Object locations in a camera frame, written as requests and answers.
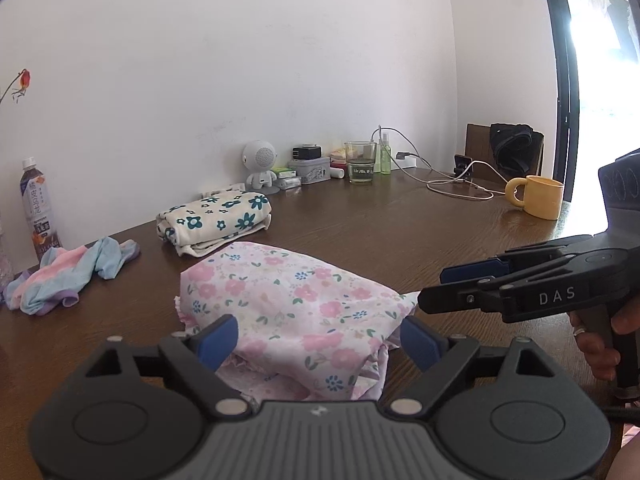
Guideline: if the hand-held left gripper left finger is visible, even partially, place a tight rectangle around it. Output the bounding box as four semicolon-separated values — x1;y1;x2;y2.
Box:
85;314;251;418

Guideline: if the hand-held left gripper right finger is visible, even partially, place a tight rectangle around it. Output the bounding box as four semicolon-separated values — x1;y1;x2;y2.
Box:
390;316;556;417

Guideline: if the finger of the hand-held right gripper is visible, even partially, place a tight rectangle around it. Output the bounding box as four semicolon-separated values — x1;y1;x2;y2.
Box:
440;235;598;285
417;255;628;323

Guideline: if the pink floral dress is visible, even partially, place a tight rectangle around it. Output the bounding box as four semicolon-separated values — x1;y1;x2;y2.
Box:
173;241;421;402

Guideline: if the person's right hand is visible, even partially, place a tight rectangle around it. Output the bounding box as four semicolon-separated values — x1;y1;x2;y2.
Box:
570;296;640;381

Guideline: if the yellow mug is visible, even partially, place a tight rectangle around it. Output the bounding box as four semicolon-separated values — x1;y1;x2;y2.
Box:
505;176;565;221

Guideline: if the folded cream teal-flower cloth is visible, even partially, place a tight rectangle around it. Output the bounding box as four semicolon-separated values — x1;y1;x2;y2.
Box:
154;189;273;258

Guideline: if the black bag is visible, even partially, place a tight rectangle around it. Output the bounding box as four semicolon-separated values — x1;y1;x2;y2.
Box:
489;122;545;178

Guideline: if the wooden chair back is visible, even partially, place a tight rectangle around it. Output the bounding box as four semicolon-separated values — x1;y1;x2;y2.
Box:
465;124;545;183

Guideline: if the white power strip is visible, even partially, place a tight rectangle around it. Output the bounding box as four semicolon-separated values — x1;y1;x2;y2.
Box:
202;186;246;200

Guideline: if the clear drinking glass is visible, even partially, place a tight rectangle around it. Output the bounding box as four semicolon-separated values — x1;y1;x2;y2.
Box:
344;141;377;185

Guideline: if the pastel pink blue garment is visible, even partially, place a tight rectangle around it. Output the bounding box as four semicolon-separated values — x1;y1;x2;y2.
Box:
2;237;142;317

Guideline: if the person's leg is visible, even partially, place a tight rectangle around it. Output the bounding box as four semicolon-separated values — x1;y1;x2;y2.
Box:
607;435;640;480

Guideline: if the grey tin box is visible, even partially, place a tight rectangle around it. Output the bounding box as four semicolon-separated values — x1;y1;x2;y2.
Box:
289;156;332;185

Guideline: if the white robot figure speaker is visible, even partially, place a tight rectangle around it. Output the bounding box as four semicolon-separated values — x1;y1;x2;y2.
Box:
242;140;281;196

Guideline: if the brown tea bottle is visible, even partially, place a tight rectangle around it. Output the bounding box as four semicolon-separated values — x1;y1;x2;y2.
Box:
20;156;63;261

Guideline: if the purple textured vase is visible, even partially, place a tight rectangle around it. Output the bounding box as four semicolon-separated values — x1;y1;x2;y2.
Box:
0;225;15;288

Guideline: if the orange rosebud stem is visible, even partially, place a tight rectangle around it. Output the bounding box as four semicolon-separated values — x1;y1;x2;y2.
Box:
0;69;32;106

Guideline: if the white charging cable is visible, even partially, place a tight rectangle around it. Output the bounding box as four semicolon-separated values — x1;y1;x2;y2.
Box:
371;125;508;203

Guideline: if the black door frame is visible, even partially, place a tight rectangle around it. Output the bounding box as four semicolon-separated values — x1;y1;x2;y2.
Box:
537;0;583;196

